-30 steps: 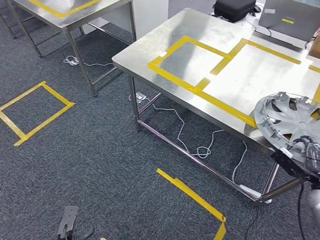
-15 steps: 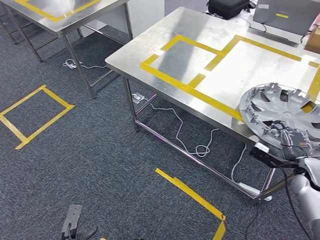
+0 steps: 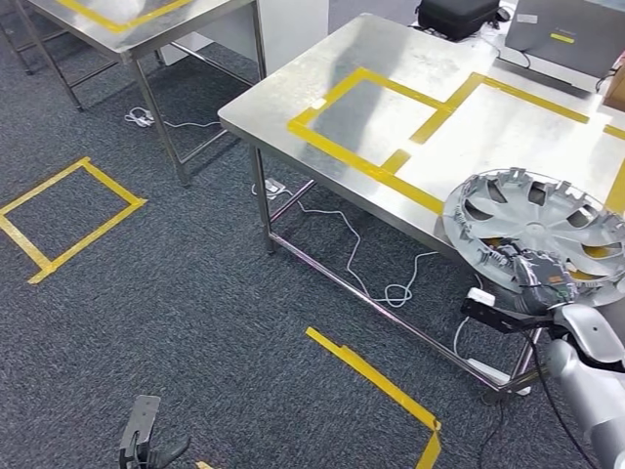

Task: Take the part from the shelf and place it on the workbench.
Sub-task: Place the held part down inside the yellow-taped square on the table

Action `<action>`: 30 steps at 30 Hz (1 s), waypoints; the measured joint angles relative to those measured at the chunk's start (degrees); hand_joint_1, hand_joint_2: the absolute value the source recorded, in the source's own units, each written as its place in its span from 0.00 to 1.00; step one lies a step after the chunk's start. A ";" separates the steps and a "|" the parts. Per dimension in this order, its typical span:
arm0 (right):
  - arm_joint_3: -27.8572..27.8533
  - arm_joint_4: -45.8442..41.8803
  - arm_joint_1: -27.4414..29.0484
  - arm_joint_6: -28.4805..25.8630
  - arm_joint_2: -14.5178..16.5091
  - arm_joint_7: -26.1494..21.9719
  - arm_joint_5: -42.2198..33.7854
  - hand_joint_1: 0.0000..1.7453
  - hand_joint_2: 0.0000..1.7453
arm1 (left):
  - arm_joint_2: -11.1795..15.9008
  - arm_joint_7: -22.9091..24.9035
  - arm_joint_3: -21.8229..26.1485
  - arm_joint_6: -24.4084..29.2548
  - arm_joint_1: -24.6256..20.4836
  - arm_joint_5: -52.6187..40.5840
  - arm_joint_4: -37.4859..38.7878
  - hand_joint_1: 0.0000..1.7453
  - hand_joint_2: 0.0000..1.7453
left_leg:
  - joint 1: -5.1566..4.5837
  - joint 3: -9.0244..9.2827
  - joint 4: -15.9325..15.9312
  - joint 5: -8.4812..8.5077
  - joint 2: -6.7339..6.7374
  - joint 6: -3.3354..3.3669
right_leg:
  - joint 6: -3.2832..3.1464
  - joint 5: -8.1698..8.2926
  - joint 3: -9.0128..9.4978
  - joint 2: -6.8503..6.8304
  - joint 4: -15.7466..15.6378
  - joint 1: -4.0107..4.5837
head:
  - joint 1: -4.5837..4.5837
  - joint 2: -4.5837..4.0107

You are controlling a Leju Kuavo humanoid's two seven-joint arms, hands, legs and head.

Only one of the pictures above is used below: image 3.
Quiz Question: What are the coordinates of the yellow floor tape square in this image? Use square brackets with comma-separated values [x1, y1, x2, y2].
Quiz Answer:
[0, 156, 148, 286]
[306, 326, 443, 469]

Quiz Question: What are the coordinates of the grey laptop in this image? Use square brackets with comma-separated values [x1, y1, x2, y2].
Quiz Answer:
[504, 0, 625, 80]

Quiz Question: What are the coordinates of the yellow tape double frame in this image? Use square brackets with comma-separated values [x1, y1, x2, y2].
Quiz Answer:
[286, 66, 625, 218]

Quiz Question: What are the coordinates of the steel table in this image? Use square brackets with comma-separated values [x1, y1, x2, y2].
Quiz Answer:
[10, 0, 267, 188]

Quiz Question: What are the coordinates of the brown cardboard box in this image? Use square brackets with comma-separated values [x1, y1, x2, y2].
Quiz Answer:
[603, 61, 625, 112]

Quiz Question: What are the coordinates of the long white power cable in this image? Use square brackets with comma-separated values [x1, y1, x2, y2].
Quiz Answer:
[251, 183, 484, 359]

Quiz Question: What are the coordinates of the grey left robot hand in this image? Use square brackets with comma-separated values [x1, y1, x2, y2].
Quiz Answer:
[139, 435, 192, 469]

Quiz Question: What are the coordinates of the black floor cable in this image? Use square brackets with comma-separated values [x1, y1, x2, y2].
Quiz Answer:
[476, 398, 509, 469]

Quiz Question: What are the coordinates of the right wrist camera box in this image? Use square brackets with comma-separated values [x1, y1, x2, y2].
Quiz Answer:
[460, 287, 555, 336]

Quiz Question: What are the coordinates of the large steel workbench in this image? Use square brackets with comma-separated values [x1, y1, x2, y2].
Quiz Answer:
[218, 13, 625, 396]

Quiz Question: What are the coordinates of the white coiled cable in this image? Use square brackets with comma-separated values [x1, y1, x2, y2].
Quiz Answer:
[124, 107, 223, 129]

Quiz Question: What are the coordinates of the grey plastic wheel cover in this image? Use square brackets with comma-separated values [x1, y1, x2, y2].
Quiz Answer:
[442, 166, 625, 309]

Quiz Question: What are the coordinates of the black carry bag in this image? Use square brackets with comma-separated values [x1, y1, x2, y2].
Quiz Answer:
[415, 0, 501, 41]

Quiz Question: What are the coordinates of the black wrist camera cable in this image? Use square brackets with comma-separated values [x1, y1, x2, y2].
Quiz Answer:
[522, 329, 599, 469]

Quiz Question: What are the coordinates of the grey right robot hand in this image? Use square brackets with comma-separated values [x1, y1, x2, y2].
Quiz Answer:
[510, 248, 579, 317]

